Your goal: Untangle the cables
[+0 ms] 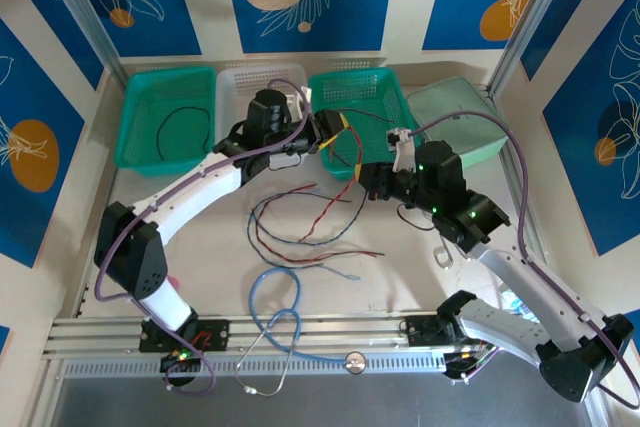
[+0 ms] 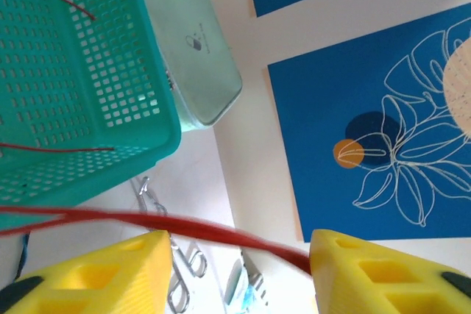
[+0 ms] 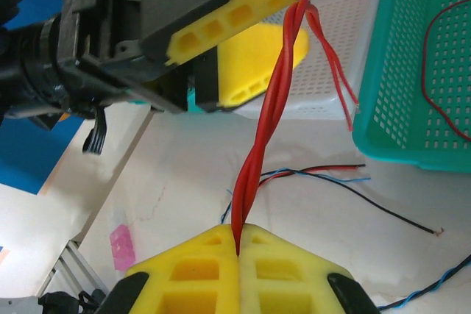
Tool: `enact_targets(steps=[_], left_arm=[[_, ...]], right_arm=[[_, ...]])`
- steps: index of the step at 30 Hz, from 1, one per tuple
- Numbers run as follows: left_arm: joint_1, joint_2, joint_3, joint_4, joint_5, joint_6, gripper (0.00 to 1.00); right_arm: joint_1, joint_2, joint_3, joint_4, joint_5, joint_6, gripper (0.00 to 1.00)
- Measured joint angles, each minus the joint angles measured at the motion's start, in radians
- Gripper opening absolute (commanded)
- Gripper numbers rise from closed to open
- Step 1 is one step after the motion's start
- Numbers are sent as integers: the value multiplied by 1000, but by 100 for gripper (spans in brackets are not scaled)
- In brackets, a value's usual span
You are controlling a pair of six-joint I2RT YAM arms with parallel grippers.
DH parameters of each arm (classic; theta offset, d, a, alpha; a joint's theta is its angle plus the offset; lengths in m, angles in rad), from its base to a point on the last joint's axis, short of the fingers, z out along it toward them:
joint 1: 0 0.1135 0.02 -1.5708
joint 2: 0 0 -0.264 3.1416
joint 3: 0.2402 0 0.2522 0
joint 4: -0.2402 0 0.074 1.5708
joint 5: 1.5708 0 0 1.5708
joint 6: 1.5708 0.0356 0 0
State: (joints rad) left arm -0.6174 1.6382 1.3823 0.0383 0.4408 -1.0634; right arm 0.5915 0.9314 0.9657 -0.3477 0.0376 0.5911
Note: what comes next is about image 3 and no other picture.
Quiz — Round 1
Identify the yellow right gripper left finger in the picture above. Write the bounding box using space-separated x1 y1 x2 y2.
99 224 240 314

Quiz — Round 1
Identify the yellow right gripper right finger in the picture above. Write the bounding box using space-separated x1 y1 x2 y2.
238 224 380 314

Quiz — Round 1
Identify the red wire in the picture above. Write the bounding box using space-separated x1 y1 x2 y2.
257 165 365 188
230 0 364 258
421 0 471 142

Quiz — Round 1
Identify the black wire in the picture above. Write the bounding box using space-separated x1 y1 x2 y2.
377 258 471 310
257 165 445 236

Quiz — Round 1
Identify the teal plastic basket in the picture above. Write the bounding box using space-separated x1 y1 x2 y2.
186 87 199 113
351 0 471 175

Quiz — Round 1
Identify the pink pill box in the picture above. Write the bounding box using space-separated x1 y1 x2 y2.
110 224 137 273

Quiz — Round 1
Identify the aluminium frame rail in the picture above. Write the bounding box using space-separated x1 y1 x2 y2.
36 238 107 299

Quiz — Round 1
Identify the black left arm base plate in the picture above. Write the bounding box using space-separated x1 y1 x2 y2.
36 288 111 314

